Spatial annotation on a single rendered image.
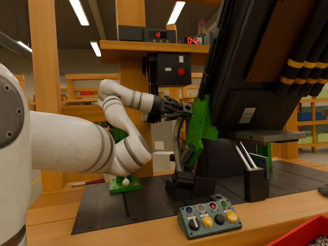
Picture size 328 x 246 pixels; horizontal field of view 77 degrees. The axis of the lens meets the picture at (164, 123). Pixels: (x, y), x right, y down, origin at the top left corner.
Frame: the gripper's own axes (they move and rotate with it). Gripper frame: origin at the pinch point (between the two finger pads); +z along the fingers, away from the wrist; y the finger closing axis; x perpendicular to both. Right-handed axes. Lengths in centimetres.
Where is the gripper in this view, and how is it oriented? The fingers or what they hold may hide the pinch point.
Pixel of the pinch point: (183, 111)
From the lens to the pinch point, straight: 86.7
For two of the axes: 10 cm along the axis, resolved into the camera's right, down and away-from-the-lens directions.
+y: -0.3, -7.3, 6.8
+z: 9.4, 2.1, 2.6
